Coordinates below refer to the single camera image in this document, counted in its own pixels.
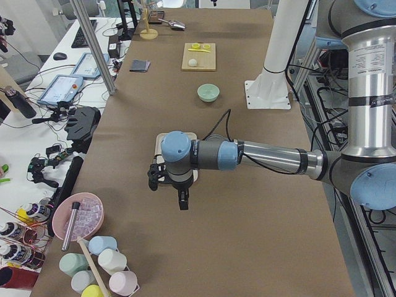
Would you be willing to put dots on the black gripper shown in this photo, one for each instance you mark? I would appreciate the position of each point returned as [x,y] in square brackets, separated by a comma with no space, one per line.
[180,186]

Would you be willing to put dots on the white steamed bun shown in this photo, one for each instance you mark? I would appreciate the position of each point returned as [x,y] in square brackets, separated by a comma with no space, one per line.
[192,63]

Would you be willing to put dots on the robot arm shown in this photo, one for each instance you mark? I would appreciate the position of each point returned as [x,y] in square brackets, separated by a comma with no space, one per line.
[365,169]

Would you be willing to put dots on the pink bowl with ice cubes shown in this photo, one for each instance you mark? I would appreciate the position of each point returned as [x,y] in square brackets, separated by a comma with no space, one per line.
[90,216]

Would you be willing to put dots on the mint green bowl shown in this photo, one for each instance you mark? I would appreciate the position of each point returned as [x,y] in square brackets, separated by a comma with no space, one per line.
[208,92]

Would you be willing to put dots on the metal tube in pink bowl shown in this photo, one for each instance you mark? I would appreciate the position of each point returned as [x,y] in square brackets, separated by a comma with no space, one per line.
[70,227]

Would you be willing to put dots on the blue cup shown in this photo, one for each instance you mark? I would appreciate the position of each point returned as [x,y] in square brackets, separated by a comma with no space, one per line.
[99,243]

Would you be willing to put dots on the pink cup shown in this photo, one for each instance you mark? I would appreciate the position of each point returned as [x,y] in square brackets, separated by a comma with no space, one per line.
[123,283]

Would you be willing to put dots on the wooden stick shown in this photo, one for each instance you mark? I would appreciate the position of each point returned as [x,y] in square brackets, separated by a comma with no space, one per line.
[92,265]

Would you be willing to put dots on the yellow cup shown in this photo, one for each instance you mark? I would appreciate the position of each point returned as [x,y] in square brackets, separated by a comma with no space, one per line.
[92,291]

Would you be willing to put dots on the grey cup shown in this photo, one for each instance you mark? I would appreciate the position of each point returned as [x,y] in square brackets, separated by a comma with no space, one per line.
[81,280]

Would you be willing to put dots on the green cup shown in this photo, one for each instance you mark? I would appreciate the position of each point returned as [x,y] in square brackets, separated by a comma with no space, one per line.
[71,263]

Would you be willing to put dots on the wooden cutting board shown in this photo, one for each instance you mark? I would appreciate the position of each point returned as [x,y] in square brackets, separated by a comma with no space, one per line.
[206,61]

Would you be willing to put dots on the folded grey cloth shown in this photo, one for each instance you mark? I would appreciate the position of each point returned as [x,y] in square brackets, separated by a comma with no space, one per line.
[140,65]

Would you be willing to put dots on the yellow plastic knife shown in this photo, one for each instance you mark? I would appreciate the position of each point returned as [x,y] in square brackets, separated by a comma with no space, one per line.
[199,50]

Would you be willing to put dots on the lemon slice near knife tip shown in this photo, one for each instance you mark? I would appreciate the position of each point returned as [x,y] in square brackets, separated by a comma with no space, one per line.
[195,45]

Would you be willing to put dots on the far teach pendant tablet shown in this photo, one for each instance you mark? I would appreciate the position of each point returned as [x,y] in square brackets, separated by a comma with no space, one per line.
[86,67]

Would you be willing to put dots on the teach pendant tablet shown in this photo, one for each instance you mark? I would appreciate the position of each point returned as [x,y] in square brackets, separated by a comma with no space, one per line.
[86,67]
[62,88]

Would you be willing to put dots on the near teach pendant tablet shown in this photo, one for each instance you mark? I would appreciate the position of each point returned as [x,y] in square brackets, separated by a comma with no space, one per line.
[62,88]

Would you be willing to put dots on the wooden mug tree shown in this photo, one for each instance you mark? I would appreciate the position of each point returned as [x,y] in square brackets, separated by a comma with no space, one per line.
[147,33]

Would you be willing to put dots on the metal scoop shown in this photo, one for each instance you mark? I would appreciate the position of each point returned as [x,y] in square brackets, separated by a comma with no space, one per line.
[174,24]

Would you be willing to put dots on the black keyboard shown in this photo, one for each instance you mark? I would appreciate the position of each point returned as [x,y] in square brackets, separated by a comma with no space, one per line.
[80,40]

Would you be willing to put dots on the black computer mouse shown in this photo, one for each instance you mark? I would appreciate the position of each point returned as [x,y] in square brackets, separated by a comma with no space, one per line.
[59,56]

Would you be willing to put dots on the black water bottle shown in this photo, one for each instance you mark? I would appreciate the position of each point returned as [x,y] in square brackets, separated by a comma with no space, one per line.
[19,102]

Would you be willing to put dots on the red cylinder can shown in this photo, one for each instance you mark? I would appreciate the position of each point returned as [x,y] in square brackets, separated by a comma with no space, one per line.
[12,277]

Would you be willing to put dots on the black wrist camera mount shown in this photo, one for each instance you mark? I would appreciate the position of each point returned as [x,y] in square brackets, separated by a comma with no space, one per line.
[157,174]

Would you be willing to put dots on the white wire cup rack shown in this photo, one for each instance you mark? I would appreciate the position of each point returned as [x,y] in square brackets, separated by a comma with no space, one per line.
[122,281]

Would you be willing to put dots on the aluminium frame post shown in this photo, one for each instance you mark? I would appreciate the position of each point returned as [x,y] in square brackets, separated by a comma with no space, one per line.
[85,24]

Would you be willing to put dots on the white camera mast base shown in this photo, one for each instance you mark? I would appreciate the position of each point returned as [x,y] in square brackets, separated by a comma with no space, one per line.
[269,91]

